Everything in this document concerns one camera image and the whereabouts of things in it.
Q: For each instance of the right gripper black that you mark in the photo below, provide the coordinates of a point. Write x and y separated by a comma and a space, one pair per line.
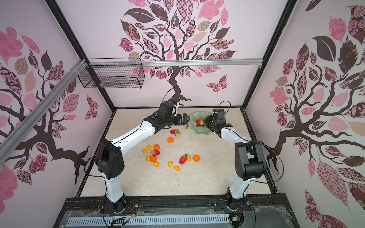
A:
207, 120

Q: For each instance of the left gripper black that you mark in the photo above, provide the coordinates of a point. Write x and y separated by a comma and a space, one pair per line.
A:
184, 121

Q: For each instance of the light green wavy fruit bowl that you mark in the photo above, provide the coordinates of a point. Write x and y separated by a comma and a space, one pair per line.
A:
200, 129

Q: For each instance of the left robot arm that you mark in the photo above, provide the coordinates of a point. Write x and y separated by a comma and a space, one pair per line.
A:
112, 155

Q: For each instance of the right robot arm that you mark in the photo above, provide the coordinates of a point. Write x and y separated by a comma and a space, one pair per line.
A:
249, 161

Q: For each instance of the strawberry in fruit cluster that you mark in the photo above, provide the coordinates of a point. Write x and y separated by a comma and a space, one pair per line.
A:
155, 153

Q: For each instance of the orange at centre back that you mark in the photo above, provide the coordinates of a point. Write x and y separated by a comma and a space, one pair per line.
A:
170, 140

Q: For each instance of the orange front right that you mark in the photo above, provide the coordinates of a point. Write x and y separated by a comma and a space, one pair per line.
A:
196, 158

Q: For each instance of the orange bottom of cluster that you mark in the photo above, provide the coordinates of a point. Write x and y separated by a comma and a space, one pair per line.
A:
153, 158

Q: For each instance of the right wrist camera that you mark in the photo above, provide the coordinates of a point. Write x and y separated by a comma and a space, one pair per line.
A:
219, 115

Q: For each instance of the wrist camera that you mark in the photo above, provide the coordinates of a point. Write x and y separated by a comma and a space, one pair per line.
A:
175, 104
219, 115

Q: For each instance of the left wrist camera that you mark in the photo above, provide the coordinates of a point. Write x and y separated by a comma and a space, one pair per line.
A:
175, 104

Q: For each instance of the black wire basket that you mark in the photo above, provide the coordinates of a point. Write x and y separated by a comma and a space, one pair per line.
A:
113, 73

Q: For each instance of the aluminium rail back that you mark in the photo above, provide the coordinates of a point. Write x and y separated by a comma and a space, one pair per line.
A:
177, 63

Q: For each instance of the aluminium rail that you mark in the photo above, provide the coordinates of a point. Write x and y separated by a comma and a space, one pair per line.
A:
177, 63
20, 132

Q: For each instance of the white vented cable duct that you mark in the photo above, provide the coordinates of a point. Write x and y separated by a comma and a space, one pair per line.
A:
165, 221

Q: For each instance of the black base frame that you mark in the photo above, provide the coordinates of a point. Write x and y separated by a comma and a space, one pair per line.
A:
258, 211

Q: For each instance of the aluminium rail left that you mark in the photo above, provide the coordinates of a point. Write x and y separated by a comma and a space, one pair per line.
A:
20, 132

